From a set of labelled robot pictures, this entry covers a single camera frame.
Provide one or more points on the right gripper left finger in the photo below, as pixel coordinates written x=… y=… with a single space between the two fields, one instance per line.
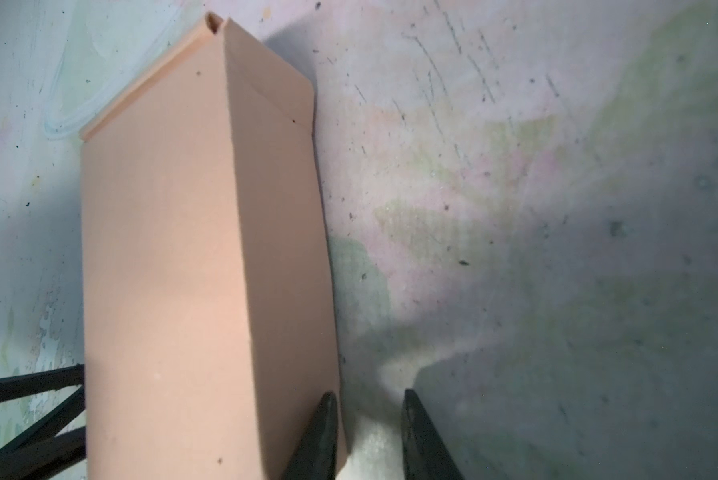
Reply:
x=315 y=457

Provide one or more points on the orange paper box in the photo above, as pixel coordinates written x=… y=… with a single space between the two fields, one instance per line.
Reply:
x=208 y=303

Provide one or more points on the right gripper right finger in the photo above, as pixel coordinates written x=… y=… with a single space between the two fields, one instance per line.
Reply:
x=425 y=456

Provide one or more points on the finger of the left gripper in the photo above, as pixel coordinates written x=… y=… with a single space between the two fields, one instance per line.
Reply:
x=44 y=449

